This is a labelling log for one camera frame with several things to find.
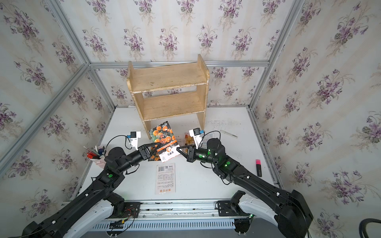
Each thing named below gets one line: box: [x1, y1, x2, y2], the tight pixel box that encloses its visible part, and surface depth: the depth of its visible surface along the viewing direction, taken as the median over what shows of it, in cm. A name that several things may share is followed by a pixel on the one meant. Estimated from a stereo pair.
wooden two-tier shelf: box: [126, 54, 210, 140], surface depth 82 cm
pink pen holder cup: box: [90, 157, 107, 169], surface depth 82 cm
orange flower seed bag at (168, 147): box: [148, 120, 181, 163], surface depth 70 cm
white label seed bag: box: [154, 162, 176, 195], surface depth 85 cm
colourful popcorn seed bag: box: [184, 132, 195, 146], surface depth 103 cm
